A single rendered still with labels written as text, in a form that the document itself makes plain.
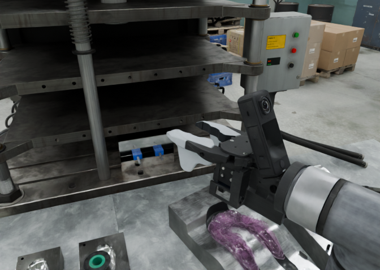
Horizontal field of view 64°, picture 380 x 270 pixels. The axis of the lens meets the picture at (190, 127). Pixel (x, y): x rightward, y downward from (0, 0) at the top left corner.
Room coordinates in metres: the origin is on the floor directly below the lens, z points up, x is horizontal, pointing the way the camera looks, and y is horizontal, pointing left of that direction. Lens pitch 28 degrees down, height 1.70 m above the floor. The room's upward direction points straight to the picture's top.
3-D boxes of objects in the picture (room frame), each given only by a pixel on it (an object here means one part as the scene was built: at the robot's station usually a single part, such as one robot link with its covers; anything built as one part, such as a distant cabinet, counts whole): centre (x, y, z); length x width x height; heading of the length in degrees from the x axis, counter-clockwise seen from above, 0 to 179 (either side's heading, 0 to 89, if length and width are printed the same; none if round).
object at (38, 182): (1.56, 0.36, 0.76); 1.30 x 0.84 x 0.07; 109
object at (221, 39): (6.61, -0.64, 0.24); 0.52 x 0.38 x 0.20; 120
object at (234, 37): (6.15, -1.06, 0.34); 0.63 x 0.45 x 0.40; 24
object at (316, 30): (5.06, -1.48, 0.47); 1.22 x 0.80 x 0.94; 28
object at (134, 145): (1.50, 0.29, 0.87); 0.50 x 0.27 x 0.17; 19
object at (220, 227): (0.73, -0.18, 0.90); 0.26 x 0.18 x 0.08; 36
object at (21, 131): (1.57, 0.35, 0.96); 1.29 x 0.83 x 0.18; 109
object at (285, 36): (1.65, -0.46, 0.74); 0.31 x 0.22 x 1.47; 109
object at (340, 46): (5.61, -2.33, 0.37); 1.20 x 0.82 x 0.74; 32
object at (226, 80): (4.74, -0.36, 0.11); 0.61 x 0.43 x 0.22; 30
